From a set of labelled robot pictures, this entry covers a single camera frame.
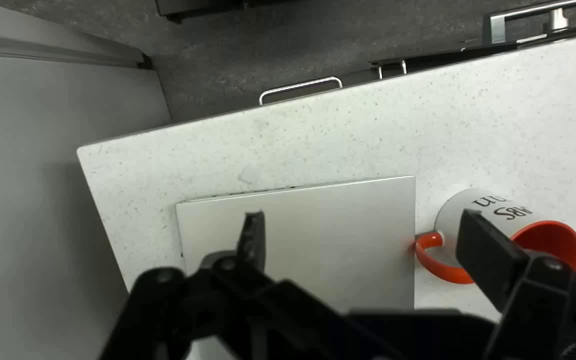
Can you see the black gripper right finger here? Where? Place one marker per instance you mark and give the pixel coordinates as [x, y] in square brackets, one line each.
[495, 257]

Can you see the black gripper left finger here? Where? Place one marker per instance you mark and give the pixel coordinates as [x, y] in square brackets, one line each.
[252, 235]

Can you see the silver closed laptop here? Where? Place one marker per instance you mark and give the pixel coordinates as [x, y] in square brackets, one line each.
[329, 241]

